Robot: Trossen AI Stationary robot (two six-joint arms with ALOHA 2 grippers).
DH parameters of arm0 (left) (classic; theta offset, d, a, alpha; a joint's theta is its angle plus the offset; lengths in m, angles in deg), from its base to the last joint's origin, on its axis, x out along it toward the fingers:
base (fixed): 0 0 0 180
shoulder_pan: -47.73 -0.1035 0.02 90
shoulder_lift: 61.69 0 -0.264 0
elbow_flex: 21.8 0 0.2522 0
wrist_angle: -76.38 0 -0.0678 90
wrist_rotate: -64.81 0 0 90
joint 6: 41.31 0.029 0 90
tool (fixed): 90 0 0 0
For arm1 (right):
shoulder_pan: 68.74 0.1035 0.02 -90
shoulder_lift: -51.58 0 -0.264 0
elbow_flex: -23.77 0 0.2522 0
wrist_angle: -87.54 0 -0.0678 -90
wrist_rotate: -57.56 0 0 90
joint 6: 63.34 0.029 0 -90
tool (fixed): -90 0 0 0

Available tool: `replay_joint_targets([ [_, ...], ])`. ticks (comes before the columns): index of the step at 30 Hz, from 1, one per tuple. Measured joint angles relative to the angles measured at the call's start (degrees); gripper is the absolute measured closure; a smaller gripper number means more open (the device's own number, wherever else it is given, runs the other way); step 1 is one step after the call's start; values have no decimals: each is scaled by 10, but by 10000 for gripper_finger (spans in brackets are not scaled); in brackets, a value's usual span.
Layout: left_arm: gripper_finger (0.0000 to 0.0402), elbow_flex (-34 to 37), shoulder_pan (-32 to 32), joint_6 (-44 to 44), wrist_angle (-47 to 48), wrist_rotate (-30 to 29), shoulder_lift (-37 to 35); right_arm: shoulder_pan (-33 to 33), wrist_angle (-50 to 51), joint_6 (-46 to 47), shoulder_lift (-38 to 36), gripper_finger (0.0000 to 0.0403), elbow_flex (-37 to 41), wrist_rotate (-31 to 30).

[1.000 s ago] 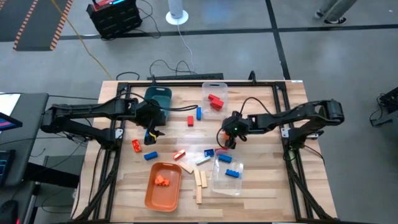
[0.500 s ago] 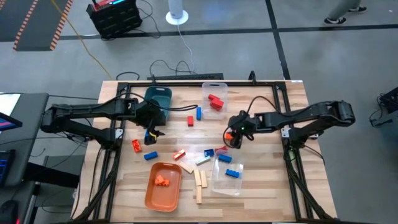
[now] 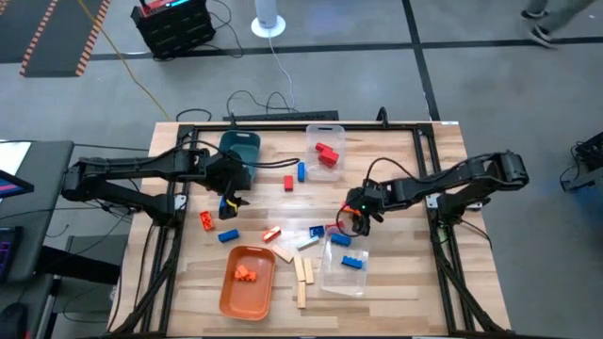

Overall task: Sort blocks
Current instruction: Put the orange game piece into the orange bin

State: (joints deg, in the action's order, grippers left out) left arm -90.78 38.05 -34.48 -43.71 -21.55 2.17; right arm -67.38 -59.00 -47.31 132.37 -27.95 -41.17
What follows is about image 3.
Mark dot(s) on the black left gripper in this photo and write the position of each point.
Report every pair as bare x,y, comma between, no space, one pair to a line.
228,174

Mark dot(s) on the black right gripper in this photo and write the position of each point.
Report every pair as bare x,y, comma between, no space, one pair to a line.
369,200

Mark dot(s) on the blue studded toy brick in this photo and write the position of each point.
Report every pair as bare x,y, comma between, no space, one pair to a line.
228,236
222,205
340,240
352,263
301,172
316,231

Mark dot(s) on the red L-shaped toy block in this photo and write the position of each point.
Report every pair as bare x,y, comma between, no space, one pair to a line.
332,228

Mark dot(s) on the red wedge toy block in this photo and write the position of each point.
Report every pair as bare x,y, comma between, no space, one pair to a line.
288,183

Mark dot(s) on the small orange toy brick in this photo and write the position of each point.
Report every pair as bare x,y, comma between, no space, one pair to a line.
242,269

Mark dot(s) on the wooden block blue face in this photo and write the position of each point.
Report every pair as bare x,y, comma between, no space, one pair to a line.
307,243

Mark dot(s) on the plain wooden block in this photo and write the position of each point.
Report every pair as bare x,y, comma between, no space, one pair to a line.
282,253
299,269

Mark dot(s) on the clear plastic storage bin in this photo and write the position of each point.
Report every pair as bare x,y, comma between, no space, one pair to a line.
344,285
313,174

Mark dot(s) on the orange plastic bin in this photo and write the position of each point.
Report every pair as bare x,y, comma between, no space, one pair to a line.
245,301

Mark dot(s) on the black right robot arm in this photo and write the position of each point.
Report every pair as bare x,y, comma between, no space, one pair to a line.
452,181

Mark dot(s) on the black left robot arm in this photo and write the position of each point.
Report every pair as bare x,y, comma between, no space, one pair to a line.
141,165

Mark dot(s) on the teal plastic bin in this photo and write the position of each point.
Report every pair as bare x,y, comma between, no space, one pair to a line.
245,141

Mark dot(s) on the black power strip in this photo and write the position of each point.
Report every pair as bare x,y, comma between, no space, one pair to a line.
282,116

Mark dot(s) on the black crate red top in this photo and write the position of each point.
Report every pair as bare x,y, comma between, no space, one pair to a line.
174,30

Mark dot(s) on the black desk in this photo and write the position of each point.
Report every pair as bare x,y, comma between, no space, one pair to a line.
47,188

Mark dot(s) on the computer screen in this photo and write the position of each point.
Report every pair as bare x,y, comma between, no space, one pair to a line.
11,188

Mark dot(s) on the white paper sheet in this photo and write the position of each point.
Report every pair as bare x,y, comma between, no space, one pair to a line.
11,155

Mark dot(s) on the black floor equipment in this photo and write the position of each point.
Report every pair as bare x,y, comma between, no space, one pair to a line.
589,155

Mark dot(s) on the backlit keyboard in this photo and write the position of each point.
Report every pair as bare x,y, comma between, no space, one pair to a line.
7,254

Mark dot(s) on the black mat striped edge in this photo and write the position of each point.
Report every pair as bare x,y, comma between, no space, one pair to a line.
61,47
19,37

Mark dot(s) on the black computer mouse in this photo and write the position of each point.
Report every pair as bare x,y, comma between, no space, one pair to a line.
11,322

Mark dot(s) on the person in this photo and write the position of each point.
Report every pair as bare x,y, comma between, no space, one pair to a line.
560,16

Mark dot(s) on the black metal table frame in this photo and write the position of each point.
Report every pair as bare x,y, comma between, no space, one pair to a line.
301,127

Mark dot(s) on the white pedestal device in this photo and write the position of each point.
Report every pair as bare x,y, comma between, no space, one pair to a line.
268,26

